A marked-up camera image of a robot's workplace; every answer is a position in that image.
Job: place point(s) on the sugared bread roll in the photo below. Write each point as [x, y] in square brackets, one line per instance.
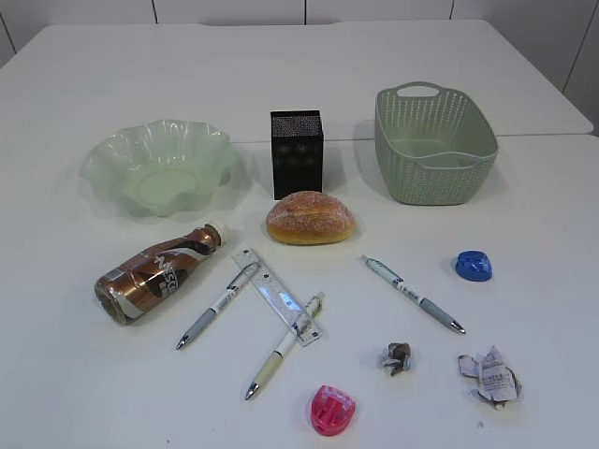
[310, 218]

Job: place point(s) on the small dark paper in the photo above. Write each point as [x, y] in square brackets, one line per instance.
[397, 358]

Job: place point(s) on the brown coffee drink bottle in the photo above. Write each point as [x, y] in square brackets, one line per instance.
[147, 279]

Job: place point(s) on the large white paper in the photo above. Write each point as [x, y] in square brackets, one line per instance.
[497, 383]

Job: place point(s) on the cream grip pen middle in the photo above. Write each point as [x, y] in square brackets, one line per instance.
[278, 355]

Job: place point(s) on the grey grip pen left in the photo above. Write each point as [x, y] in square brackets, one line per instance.
[246, 274]

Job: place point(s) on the black mesh pen holder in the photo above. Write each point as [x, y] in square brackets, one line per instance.
[297, 151]

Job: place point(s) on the blue grey pen right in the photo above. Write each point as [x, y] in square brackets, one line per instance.
[424, 303]

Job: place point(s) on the green wavy glass plate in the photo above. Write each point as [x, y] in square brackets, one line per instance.
[160, 168]

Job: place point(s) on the green plastic woven basket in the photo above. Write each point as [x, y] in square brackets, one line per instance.
[433, 144]

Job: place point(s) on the blue pencil sharpener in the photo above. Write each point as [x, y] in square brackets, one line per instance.
[474, 266]

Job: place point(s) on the pink pencil sharpener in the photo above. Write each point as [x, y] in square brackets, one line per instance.
[331, 411]

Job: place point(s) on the clear plastic ruler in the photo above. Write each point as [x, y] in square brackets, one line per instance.
[292, 312]

